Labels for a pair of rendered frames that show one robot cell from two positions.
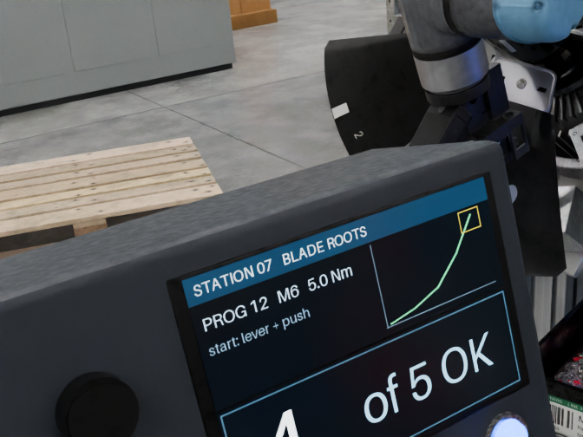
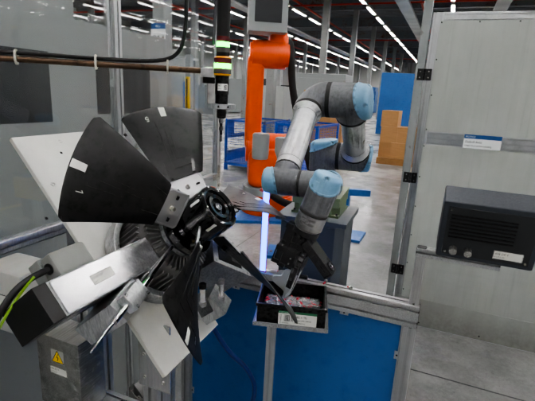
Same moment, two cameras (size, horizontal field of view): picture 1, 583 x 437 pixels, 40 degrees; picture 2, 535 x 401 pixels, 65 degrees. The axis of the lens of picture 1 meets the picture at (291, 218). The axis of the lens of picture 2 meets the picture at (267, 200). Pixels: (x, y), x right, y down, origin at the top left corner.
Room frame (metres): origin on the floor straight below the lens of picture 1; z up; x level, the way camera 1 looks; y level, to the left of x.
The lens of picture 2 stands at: (1.58, 0.55, 1.50)
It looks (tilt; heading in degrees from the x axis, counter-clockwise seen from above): 14 degrees down; 232
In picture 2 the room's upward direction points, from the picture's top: 3 degrees clockwise
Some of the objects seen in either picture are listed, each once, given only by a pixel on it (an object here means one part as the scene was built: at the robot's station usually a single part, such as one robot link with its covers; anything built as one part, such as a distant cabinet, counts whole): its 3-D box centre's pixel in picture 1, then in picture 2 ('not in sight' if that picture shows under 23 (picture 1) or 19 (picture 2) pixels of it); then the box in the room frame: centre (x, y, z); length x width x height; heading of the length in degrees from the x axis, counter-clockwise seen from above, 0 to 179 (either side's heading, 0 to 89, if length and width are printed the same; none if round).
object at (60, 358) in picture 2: not in sight; (72, 364); (1.36, -0.58, 0.73); 0.15 x 0.09 x 0.22; 120
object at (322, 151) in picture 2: not in sight; (325, 153); (0.28, -0.72, 1.26); 0.13 x 0.12 x 0.14; 125
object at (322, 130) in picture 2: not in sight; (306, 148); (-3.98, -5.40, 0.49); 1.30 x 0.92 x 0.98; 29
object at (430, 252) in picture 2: not in sight; (456, 257); (0.37, -0.04, 1.04); 0.24 x 0.03 x 0.03; 120
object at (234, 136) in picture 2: not in sight; (257, 143); (-3.44, -6.27, 0.49); 1.27 x 0.88 x 0.98; 29
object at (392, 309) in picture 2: not in sight; (288, 286); (0.64, -0.50, 0.82); 0.90 x 0.04 x 0.08; 120
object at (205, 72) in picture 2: not in sight; (217, 88); (1.01, -0.40, 1.50); 0.09 x 0.07 x 0.10; 155
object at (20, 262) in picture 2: not in sight; (14, 282); (1.46, -0.80, 0.92); 0.17 x 0.16 x 0.11; 120
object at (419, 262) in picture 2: not in sight; (417, 275); (0.42, -0.13, 0.96); 0.03 x 0.03 x 0.20; 30
